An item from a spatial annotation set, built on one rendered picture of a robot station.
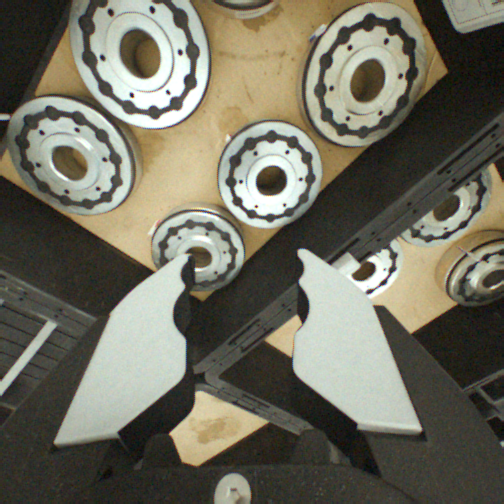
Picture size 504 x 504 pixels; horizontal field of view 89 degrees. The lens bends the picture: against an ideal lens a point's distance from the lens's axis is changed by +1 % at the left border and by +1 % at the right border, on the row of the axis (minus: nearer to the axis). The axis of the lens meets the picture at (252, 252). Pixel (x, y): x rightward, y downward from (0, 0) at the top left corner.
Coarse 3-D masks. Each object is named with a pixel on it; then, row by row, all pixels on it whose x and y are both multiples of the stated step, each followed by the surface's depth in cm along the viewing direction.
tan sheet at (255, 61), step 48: (192, 0) 20; (288, 0) 21; (336, 0) 21; (384, 0) 21; (144, 48) 22; (240, 48) 22; (288, 48) 22; (432, 48) 23; (240, 96) 24; (288, 96) 24; (144, 144) 25; (192, 144) 26; (144, 192) 28; (192, 192) 28; (144, 240) 30
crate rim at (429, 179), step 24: (456, 144) 18; (480, 144) 18; (432, 168) 19; (456, 168) 18; (408, 192) 19; (384, 216) 20; (360, 240) 21; (0, 264) 20; (24, 288) 21; (48, 288) 22; (288, 288) 23; (72, 312) 22; (96, 312) 23; (264, 312) 24; (240, 336) 25; (192, 360) 27; (216, 360) 27
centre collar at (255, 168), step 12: (264, 156) 23; (276, 156) 23; (252, 168) 24; (288, 168) 24; (252, 180) 24; (288, 180) 24; (252, 192) 25; (288, 192) 25; (264, 204) 25; (276, 204) 26
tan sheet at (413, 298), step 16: (496, 176) 30; (496, 192) 31; (496, 208) 32; (480, 224) 33; (496, 224) 33; (400, 240) 33; (416, 256) 35; (432, 256) 35; (400, 272) 36; (416, 272) 36; (432, 272) 36; (400, 288) 37; (416, 288) 37; (432, 288) 38; (384, 304) 38; (400, 304) 39; (416, 304) 39; (432, 304) 39; (448, 304) 40; (400, 320) 40; (416, 320) 41; (272, 336) 40; (288, 336) 40; (288, 352) 42
